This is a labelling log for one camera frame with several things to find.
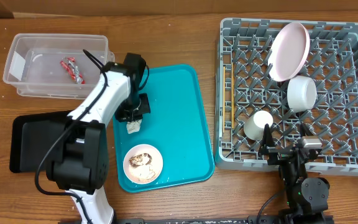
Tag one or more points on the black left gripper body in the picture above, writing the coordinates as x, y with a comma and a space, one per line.
133, 107

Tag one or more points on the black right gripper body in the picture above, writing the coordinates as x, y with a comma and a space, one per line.
278, 155

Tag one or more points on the white bowl in rack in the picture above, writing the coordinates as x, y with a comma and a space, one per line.
301, 93

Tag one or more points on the white bowl with leftovers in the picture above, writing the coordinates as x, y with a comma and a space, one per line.
143, 164

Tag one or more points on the grey dishwasher rack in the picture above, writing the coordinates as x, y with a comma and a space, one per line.
333, 65

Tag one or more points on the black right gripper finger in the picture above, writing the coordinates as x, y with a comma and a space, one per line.
304, 130
267, 140

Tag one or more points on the black plastic tray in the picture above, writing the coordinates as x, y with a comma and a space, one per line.
30, 142

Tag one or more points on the white round plate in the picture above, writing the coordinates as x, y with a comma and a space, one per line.
289, 52

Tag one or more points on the red snack wrapper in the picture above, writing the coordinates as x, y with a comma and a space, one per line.
70, 66

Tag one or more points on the white napkin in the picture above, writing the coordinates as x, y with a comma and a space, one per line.
133, 126

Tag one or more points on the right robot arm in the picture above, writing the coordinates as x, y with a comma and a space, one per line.
307, 197

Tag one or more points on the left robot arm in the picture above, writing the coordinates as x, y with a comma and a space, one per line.
77, 161

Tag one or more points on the white plastic cup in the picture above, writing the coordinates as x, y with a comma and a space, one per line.
254, 126

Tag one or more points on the teal serving tray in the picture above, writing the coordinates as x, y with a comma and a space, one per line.
176, 126

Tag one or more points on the clear plastic bin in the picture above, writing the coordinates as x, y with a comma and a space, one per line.
33, 64

